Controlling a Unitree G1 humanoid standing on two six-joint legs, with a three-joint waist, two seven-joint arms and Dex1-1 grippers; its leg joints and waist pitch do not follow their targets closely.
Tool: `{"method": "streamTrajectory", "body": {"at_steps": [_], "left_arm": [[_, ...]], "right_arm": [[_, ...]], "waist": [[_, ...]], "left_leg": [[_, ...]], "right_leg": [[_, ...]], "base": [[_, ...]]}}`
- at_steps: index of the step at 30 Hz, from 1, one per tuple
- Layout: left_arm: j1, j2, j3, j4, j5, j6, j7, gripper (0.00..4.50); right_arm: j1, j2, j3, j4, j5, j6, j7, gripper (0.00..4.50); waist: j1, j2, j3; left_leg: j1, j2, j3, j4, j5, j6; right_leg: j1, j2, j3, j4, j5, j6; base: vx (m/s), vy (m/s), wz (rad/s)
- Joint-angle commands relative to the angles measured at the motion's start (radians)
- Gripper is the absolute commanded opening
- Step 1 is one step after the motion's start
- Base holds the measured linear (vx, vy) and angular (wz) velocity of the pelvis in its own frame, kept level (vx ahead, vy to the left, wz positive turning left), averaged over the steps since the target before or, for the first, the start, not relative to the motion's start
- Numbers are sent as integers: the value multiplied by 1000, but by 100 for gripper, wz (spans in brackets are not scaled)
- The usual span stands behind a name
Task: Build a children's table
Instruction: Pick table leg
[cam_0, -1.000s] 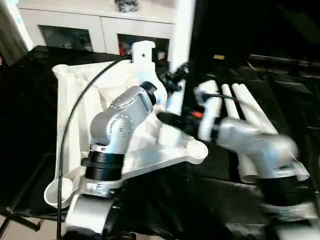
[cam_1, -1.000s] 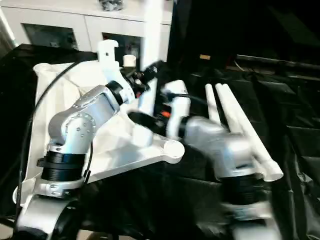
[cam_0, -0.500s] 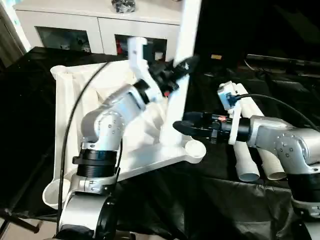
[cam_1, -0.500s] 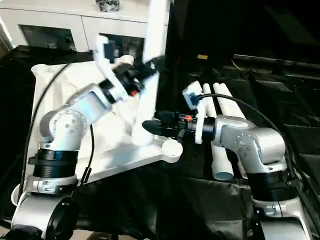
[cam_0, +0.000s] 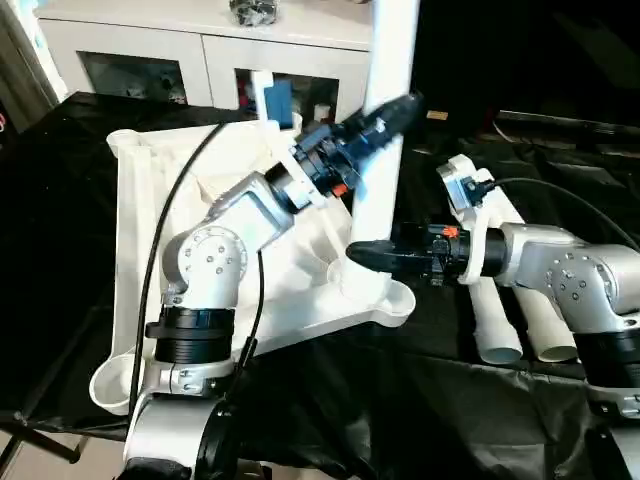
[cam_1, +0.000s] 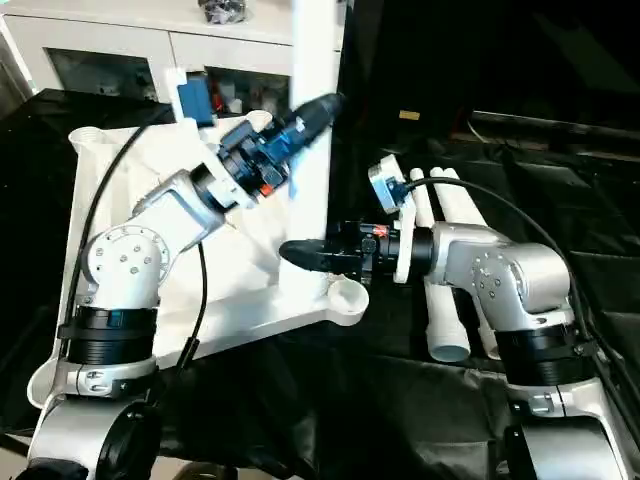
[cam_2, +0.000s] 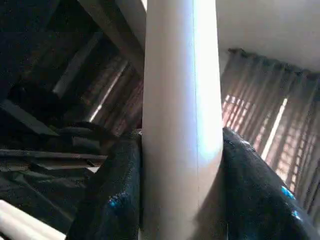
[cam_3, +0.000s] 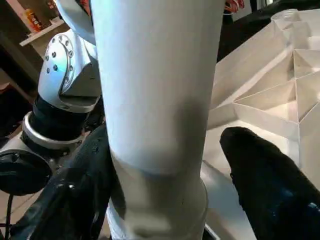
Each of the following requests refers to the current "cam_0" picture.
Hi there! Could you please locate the white plastic table top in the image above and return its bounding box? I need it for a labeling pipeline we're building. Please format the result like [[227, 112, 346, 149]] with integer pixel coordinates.
[[88, 112, 419, 416]]

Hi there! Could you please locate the clear bag of dark parts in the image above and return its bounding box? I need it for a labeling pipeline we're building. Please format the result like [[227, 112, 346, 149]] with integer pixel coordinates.
[[228, 0, 280, 27]]

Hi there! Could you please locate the white cabinet with glass doors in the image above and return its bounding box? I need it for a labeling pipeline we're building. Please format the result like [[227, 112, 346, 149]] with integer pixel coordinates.
[[35, 0, 374, 121]]

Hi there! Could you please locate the long dark bar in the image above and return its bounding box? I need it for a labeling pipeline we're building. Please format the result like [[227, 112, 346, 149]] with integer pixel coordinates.
[[497, 109, 640, 139]]

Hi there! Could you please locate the black mat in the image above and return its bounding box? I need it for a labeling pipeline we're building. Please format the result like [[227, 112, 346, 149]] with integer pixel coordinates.
[[0, 89, 640, 480]]

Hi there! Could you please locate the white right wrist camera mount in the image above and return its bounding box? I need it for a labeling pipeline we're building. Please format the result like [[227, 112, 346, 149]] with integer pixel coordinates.
[[436, 154, 504, 287]]

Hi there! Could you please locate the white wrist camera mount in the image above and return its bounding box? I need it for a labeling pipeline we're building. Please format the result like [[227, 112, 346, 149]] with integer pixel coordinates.
[[249, 71, 329, 211], [436, 154, 504, 287]]

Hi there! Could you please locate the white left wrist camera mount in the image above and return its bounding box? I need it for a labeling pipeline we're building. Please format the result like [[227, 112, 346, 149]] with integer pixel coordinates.
[[249, 71, 329, 211]]

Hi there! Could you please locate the black folding stand frame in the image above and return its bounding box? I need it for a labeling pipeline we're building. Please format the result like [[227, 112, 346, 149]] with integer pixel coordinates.
[[0, 409, 86, 466]]

